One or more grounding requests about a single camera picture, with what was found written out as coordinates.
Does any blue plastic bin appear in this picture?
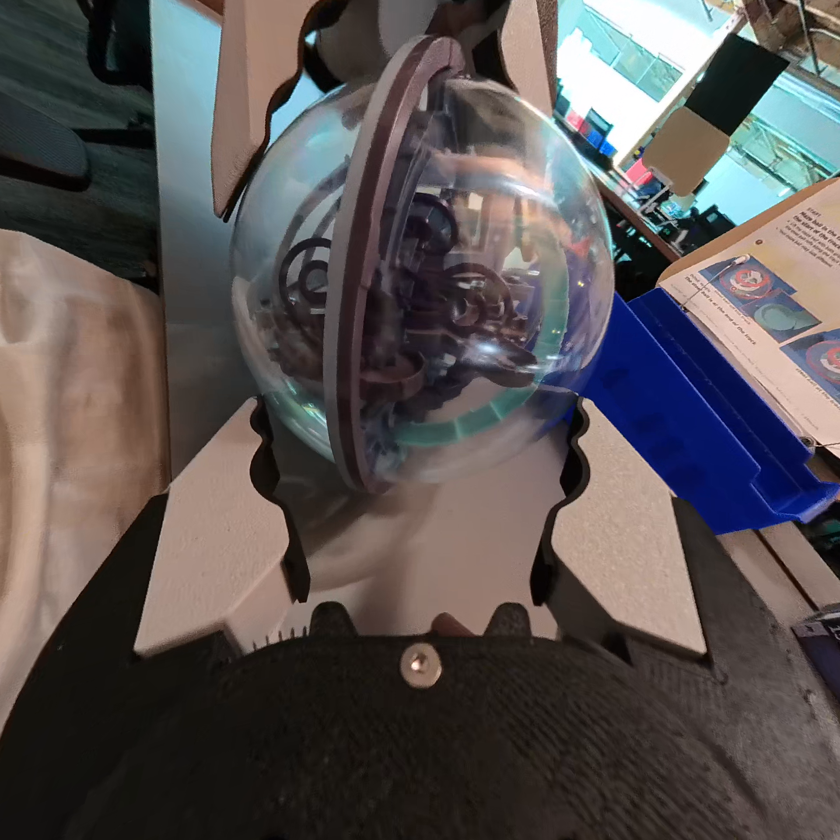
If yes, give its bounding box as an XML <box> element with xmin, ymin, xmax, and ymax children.
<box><xmin>577</xmin><ymin>289</ymin><xmax>840</xmax><ymax>536</ymax></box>

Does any wooden desk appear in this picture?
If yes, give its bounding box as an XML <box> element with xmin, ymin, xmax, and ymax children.
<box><xmin>558</xmin><ymin>112</ymin><xmax>683</xmax><ymax>263</ymax></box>

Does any clear acrylic stand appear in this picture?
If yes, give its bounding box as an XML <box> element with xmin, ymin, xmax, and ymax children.
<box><xmin>623</xmin><ymin>161</ymin><xmax>672</xmax><ymax>206</ymax></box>

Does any tan divider panel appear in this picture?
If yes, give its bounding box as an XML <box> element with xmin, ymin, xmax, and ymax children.
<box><xmin>643</xmin><ymin>105</ymin><xmax>731</xmax><ymax>198</ymax></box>

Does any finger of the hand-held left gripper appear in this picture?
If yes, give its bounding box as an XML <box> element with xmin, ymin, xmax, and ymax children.
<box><xmin>469</xmin><ymin>0</ymin><xmax>559</xmax><ymax>120</ymax></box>
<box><xmin>210</xmin><ymin>0</ymin><xmax>324</xmax><ymax>222</ymax></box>

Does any dark blue maze ball box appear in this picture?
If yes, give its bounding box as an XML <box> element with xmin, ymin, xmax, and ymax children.
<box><xmin>791</xmin><ymin>607</ymin><xmax>840</xmax><ymax>697</ymax></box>

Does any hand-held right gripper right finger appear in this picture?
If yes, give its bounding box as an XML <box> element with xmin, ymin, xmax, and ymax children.
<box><xmin>530</xmin><ymin>397</ymin><xmax>708</xmax><ymax>659</ymax></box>

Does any printed instruction sheet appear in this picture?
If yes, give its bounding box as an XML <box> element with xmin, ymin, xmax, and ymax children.
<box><xmin>659</xmin><ymin>190</ymin><xmax>840</xmax><ymax>454</ymax></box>

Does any clear plastic maze ball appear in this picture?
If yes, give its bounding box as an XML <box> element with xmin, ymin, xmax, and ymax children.
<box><xmin>230</xmin><ymin>36</ymin><xmax>616</xmax><ymax>493</ymax></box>

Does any printed white shirt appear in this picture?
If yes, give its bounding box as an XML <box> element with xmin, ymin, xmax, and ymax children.
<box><xmin>0</xmin><ymin>230</ymin><xmax>172</xmax><ymax>723</ymax></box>

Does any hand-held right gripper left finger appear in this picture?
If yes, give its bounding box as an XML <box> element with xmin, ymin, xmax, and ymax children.
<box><xmin>134</xmin><ymin>397</ymin><xmax>311</xmax><ymax>657</ymax></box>

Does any black divider panel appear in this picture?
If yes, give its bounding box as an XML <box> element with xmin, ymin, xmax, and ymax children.
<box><xmin>686</xmin><ymin>33</ymin><xmax>788</xmax><ymax>135</ymax></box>

